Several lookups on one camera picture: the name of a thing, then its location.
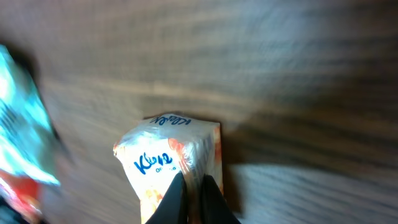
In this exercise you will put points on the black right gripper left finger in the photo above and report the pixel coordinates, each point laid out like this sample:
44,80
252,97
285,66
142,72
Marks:
173,207

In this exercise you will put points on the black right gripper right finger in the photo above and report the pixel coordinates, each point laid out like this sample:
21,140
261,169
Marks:
213,206

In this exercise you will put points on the orange tissue pack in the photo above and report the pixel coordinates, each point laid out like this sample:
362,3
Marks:
158,148

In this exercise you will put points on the orange spaghetti packet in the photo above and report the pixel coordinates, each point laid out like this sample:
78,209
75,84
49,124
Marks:
23,195

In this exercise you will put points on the teal snack packet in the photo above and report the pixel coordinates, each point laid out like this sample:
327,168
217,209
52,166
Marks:
28,141

